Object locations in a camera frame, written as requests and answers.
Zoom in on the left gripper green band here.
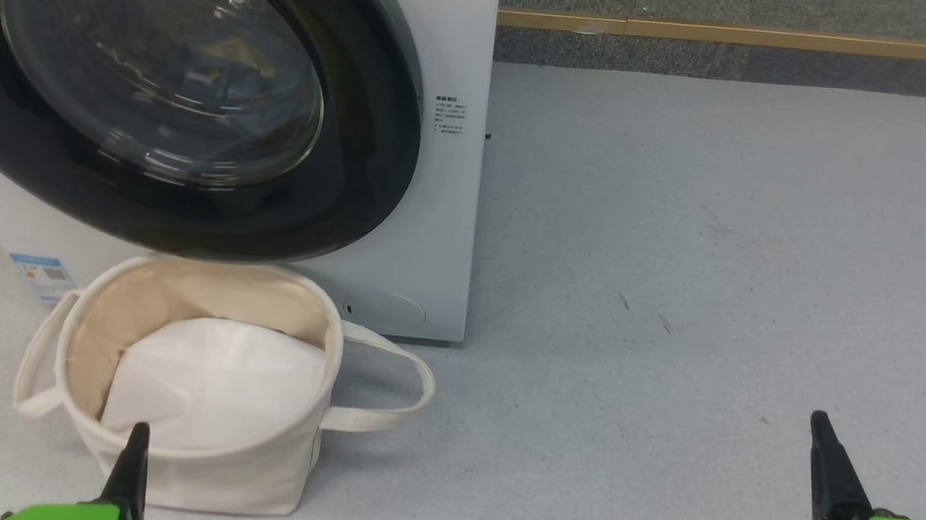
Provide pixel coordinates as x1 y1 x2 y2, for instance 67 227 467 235
1 409 154 520

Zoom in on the dark grey round washer door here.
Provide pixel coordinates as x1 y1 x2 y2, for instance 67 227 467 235
0 0 436 279

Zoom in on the cream canvas laundry basket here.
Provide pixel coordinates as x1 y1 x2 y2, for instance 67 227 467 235
5 242 447 520

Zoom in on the white cloth in basket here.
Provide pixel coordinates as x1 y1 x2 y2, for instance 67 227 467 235
99 309 331 463

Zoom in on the white Hisense washing machine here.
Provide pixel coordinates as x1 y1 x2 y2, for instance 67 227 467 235
0 0 500 346

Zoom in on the wooden floor edge strip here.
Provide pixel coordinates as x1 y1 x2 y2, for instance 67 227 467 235
496 2 926 68

